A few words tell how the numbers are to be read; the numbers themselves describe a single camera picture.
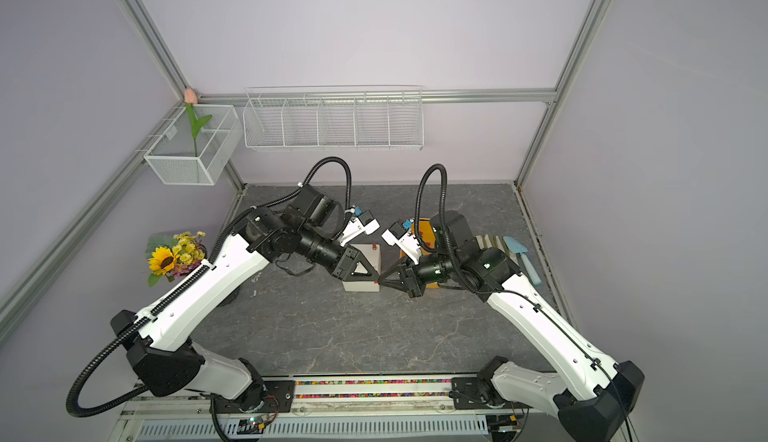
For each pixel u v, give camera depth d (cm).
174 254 71
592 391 38
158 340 39
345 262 54
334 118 100
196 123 90
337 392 76
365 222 60
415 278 55
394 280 61
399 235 57
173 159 75
